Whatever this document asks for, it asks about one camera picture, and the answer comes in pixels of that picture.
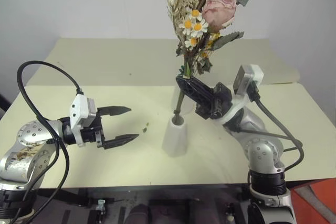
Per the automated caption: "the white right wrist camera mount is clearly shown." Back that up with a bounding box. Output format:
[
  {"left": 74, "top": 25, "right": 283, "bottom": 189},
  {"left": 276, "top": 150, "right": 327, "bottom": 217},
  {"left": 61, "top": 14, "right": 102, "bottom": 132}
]
[{"left": 217, "top": 63, "right": 264, "bottom": 128}]

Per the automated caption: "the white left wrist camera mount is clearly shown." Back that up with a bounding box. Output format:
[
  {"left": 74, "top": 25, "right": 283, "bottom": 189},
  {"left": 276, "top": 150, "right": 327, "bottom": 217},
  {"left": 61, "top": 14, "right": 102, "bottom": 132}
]
[{"left": 69, "top": 92, "right": 98, "bottom": 148}]

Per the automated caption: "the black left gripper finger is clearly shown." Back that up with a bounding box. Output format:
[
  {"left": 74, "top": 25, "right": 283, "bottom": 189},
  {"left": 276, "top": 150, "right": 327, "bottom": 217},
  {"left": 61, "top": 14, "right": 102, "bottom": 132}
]
[
  {"left": 97, "top": 105, "right": 131, "bottom": 118},
  {"left": 101, "top": 134, "right": 140, "bottom": 151}
]

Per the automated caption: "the dried pink rose daisy bouquet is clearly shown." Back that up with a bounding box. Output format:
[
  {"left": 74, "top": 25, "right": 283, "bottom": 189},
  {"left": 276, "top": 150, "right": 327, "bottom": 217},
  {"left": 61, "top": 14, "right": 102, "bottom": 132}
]
[{"left": 160, "top": 0, "right": 250, "bottom": 120}]

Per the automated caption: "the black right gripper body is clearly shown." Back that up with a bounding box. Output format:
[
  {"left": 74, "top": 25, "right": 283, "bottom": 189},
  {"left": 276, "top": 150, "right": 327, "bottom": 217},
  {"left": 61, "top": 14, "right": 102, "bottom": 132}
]
[{"left": 195, "top": 82, "right": 234, "bottom": 121}]

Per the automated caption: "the black object at room edge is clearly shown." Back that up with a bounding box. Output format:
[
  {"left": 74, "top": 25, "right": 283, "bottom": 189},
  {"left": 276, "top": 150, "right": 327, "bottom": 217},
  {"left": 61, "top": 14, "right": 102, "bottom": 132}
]
[{"left": 0, "top": 92, "right": 12, "bottom": 114}]

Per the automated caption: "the dark rounded shape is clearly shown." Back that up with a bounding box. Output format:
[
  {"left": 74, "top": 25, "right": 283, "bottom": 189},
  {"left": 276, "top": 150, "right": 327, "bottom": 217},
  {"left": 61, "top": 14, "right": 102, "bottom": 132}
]
[{"left": 125, "top": 204, "right": 151, "bottom": 224}]

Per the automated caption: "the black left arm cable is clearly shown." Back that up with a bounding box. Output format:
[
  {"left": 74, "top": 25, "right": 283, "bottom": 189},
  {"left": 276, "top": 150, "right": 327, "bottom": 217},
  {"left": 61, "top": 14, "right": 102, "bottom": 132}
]
[{"left": 16, "top": 61, "right": 85, "bottom": 224}]

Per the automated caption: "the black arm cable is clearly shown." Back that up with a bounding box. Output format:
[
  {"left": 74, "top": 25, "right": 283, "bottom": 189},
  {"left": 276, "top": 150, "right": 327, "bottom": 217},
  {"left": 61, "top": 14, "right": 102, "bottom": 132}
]
[
  {"left": 16, "top": 61, "right": 85, "bottom": 224},
  {"left": 227, "top": 81, "right": 304, "bottom": 186}
]

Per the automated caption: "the orange box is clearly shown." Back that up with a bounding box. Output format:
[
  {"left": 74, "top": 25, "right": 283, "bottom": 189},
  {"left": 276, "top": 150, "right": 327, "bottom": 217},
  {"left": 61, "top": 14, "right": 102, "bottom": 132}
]
[{"left": 288, "top": 177, "right": 336, "bottom": 224}]

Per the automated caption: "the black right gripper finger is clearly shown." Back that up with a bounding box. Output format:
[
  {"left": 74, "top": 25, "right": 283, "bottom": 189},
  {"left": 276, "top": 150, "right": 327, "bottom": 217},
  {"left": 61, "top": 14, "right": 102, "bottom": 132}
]
[
  {"left": 190, "top": 77, "right": 217, "bottom": 95},
  {"left": 175, "top": 75, "right": 213, "bottom": 105}
]

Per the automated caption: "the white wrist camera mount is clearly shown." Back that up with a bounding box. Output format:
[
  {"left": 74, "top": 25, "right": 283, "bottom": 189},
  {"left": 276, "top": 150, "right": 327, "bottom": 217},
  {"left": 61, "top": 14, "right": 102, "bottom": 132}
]
[
  {"left": 217, "top": 63, "right": 264, "bottom": 128},
  {"left": 69, "top": 92, "right": 98, "bottom": 148}
]

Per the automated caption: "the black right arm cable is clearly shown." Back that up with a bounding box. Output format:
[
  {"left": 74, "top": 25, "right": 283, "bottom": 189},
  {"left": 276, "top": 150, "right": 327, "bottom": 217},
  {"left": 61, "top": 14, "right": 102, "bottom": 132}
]
[{"left": 227, "top": 81, "right": 304, "bottom": 186}]

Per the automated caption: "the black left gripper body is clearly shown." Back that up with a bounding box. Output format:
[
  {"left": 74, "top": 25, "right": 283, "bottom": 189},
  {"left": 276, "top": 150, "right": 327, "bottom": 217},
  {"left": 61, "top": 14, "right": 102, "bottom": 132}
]
[{"left": 80, "top": 114, "right": 106, "bottom": 149}]

